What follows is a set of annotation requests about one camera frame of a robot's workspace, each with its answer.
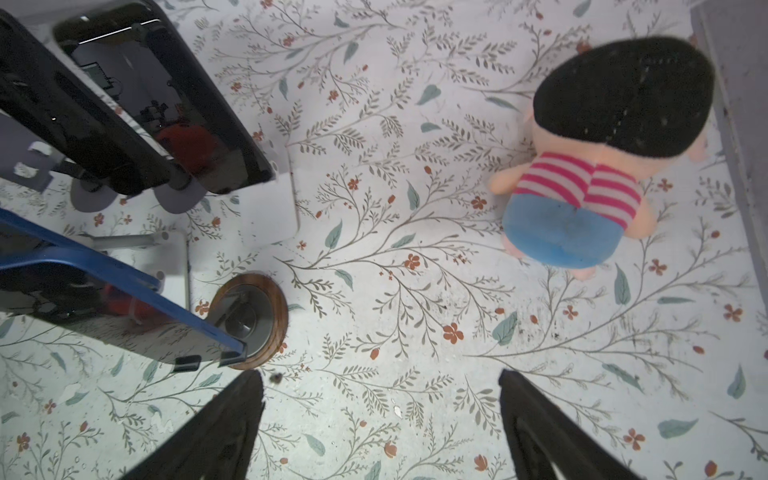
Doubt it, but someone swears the back middle black phone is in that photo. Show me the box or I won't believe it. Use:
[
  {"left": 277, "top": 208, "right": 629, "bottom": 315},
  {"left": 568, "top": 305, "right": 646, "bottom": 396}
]
[{"left": 1, "top": 11, "right": 191, "bottom": 196}]

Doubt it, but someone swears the purple back middle stand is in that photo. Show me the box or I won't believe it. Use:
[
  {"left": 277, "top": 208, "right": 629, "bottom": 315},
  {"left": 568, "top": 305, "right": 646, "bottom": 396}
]
[{"left": 1, "top": 113, "right": 206, "bottom": 214}]

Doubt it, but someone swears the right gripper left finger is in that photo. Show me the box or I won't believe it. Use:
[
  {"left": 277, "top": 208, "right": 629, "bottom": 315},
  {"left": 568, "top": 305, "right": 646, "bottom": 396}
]
[{"left": 123, "top": 370, "right": 265, "bottom": 479}]

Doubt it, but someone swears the white front middle stand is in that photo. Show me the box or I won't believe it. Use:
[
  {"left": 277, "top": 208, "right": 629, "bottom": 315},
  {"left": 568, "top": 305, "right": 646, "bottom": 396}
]
[{"left": 74, "top": 231, "right": 190, "bottom": 309}]

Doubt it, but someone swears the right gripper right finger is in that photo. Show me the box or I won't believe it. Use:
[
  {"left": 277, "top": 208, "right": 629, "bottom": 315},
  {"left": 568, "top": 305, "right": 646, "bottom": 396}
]
[{"left": 499, "top": 370, "right": 638, "bottom": 479}]

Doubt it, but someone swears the back right black phone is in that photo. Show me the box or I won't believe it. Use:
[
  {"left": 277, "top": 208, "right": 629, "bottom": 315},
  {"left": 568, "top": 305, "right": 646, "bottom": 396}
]
[{"left": 52, "top": 1, "right": 275, "bottom": 194}]

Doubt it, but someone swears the black haired doll plush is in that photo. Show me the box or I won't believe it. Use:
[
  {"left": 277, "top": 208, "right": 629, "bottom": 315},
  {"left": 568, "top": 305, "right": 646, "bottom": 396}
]
[{"left": 489, "top": 36, "right": 716, "bottom": 280}]

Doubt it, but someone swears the black phone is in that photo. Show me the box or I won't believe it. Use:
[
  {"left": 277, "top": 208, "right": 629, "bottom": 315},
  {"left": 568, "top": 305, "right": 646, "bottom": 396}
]
[
  {"left": 52, "top": 1, "right": 275, "bottom": 194},
  {"left": 1, "top": 11, "right": 191, "bottom": 196}
]

